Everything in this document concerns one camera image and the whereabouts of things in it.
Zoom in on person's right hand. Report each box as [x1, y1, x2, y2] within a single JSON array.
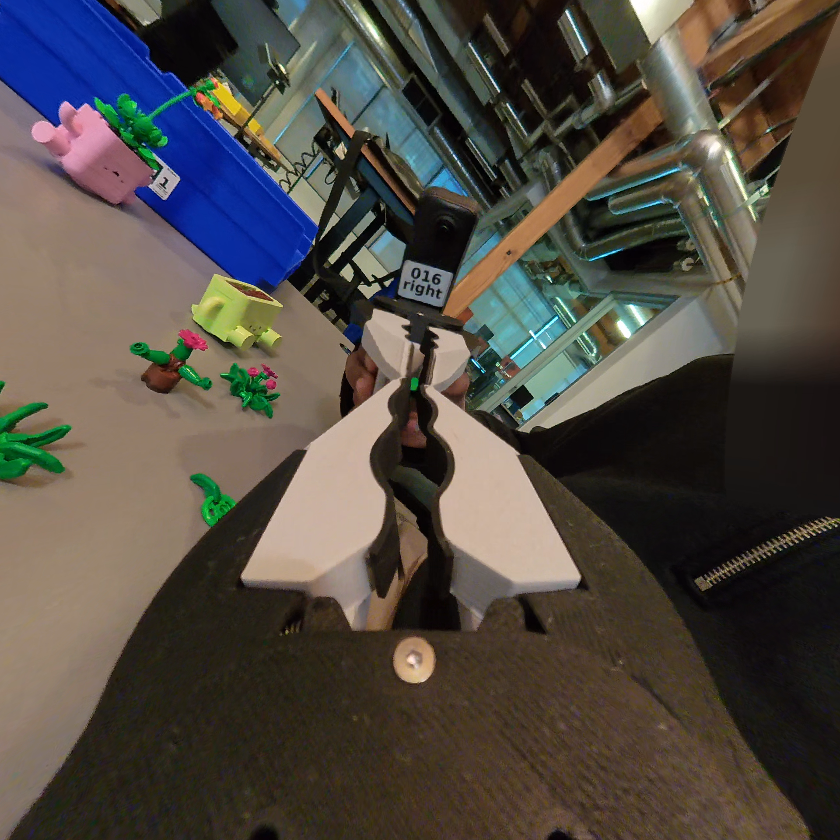
[[340, 346, 476, 450]]

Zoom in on brick cactus with pink flower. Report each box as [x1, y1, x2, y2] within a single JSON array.
[[129, 328, 214, 395]]

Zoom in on yellow crate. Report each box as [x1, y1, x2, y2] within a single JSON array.
[[211, 80, 265, 132]]

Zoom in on green spiky brick plant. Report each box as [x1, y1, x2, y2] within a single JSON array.
[[0, 379, 73, 486]]

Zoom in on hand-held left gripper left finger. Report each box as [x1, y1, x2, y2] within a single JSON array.
[[239, 379, 417, 632]]

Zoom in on wooden ceiling beam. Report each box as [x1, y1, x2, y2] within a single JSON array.
[[450, 0, 840, 320]]

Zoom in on person's black jacket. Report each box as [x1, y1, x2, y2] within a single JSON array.
[[469, 353, 840, 840]]

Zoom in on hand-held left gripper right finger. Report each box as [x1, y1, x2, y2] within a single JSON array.
[[417, 381, 583, 632]]

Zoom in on blue storage bin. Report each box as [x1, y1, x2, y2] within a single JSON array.
[[0, 0, 320, 284]]

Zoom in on lime green brick planter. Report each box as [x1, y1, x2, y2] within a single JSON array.
[[190, 273, 285, 352]]

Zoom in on pink brick planter with plant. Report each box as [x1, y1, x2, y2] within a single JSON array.
[[30, 76, 225, 207]]

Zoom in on green brick plant pink flowers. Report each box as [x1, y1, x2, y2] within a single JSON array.
[[218, 363, 283, 420]]

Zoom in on black monitor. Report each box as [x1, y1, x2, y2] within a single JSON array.
[[140, 0, 304, 107]]

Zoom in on silver ventilation ducts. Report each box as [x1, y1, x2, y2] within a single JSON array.
[[341, 0, 788, 316]]

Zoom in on person's beige trousers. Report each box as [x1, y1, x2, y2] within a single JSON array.
[[364, 512, 431, 632]]

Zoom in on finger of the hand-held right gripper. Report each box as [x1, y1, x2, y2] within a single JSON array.
[[428, 328, 476, 396], [361, 314, 414, 396]]

